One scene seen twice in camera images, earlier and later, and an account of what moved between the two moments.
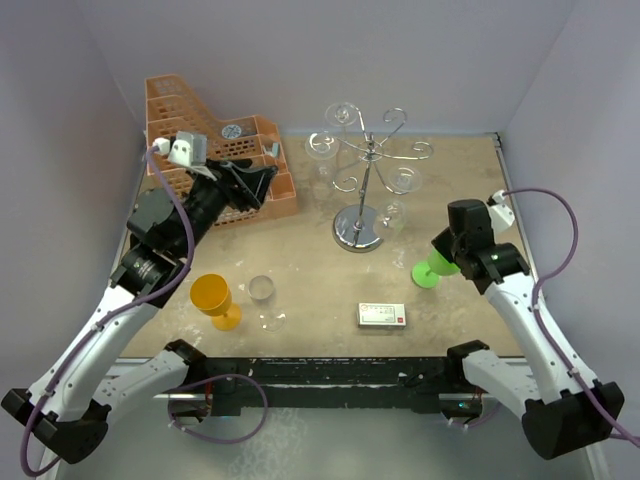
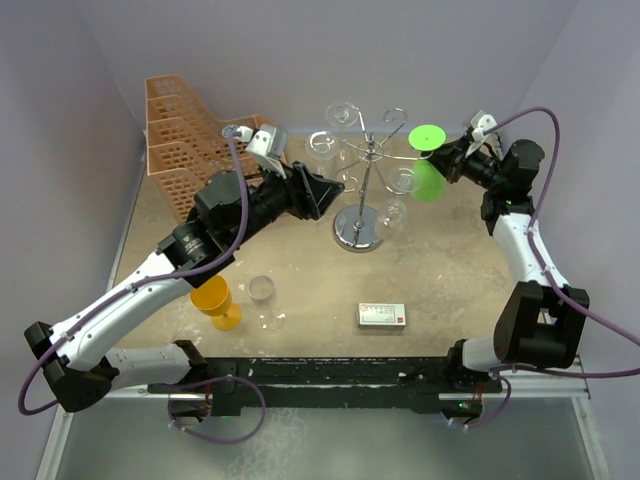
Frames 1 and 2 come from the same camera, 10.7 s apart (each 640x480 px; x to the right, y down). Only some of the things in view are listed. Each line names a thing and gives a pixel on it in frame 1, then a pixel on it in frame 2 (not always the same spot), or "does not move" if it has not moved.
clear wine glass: [322, 146] does not move
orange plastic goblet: [211, 294] does not move
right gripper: [441, 242] to [450, 159]
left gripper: [244, 186] to [320, 191]
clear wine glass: [391, 215] does not move
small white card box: [381, 316] does not move
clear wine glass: [261, 291] does not move
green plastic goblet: [427, 274] to [428, 183]
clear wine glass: [343, 114] does not move
